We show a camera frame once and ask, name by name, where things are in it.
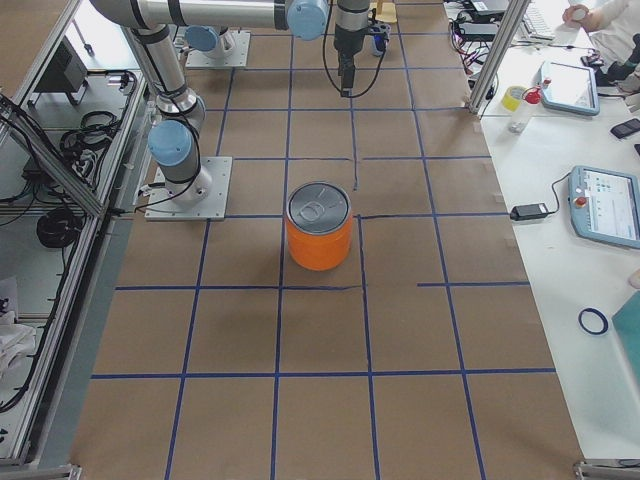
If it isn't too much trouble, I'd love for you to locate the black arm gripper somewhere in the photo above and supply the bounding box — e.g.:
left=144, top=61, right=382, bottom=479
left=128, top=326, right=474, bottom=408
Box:
left=338, top=51, right=356, bottom=97

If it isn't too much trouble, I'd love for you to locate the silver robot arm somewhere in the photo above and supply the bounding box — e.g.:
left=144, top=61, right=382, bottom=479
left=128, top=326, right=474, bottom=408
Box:
left=92, top=1, right=328, bottom=209
left=170, top=1, right=374, bottom=98

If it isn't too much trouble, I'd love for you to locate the person hand holding object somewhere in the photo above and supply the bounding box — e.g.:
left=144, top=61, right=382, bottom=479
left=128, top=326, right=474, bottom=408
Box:
left=562, top=4, right=602, bottom=32

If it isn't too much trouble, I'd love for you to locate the wooden stand base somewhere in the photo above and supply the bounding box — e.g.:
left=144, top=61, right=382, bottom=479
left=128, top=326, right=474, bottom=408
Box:
left=370, top=0, right=397, bottom=24

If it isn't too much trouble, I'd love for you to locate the orange can with metal lid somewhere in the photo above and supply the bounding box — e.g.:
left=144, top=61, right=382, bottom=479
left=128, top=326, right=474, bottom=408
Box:
left=286, top=181, right=353, bottom=271

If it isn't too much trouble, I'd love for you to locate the yellow tape roll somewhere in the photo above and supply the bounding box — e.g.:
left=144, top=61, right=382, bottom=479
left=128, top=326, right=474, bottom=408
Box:
left=501, top=85, right=527, bottom=112

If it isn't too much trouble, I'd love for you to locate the blue teach pendant far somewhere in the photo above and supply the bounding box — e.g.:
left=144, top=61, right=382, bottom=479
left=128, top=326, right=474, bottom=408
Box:
left=538, top=61, right=600, bottom=116

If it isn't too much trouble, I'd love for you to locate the blue teach pendant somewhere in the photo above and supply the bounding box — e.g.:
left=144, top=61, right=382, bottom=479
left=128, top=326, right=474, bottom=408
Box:
left=538, top=61, right=600, bottom=116
left=568, top=165, right=639, bottom=249

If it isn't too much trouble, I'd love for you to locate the black power adapter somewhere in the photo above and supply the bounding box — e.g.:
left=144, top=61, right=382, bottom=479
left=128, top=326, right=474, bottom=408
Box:
left=509, top=203, right=550, bottom=221

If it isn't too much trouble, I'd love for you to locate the black smartphone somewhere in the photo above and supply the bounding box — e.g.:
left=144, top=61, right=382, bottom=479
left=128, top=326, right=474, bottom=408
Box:
left=610, top=117, right=640, bottom=139

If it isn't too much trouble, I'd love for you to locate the blue teach pendant near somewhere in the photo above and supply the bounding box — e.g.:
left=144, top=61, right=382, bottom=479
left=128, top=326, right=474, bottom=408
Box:
left=568, top=165, right=639, bottom=249

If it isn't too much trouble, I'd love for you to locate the teal sheet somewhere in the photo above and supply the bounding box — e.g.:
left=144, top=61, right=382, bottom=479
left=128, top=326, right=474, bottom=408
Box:
left=613, top=291, right=640, bottom=378

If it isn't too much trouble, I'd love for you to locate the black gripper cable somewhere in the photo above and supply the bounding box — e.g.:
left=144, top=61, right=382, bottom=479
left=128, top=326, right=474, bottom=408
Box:
left=321, top=14, right=391, bottom=99

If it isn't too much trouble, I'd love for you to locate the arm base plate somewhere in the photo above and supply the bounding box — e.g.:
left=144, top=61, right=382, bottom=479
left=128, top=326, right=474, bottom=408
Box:
left=144, top=157, right=233, bottom=221
left=186, top=30, right=251, bottom=70

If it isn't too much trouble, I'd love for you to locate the aluminium frame post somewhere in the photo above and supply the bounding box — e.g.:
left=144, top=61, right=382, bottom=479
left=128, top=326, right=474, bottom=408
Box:
left=467, top=0, right=529, bottom=114

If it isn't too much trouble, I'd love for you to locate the black cable bundle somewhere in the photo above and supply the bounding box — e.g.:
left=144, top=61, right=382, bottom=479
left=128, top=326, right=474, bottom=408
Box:
left=35, top=204, right=81, bottom=250

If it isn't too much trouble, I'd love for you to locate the blue tape ring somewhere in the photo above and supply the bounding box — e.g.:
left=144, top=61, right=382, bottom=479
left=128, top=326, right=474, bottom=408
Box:
left=578, top=307, right=610, bottom=335

